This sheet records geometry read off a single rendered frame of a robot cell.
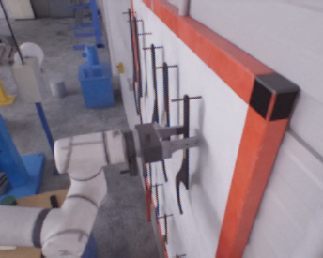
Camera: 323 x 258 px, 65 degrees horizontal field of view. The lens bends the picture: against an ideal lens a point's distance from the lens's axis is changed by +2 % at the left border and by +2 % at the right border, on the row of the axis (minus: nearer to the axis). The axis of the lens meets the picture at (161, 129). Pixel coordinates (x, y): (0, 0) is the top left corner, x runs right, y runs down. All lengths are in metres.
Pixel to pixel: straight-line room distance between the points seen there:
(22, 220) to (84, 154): 0.20
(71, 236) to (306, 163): 0.47
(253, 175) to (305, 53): 0.21
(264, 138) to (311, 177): 0.08
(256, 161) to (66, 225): 0.42
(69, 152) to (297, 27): 0.50
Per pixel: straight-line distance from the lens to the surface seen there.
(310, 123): 0.40
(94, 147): 0.62
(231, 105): 0.51
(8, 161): 3.44
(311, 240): 0.40
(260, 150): 0.44
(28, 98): 3.12
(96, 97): 4.99
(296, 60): 0.41
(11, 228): 0.68
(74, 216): 0.64
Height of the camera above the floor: 2.56
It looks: 36 degrees down
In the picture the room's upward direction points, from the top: 1 degrees counter-clockwise
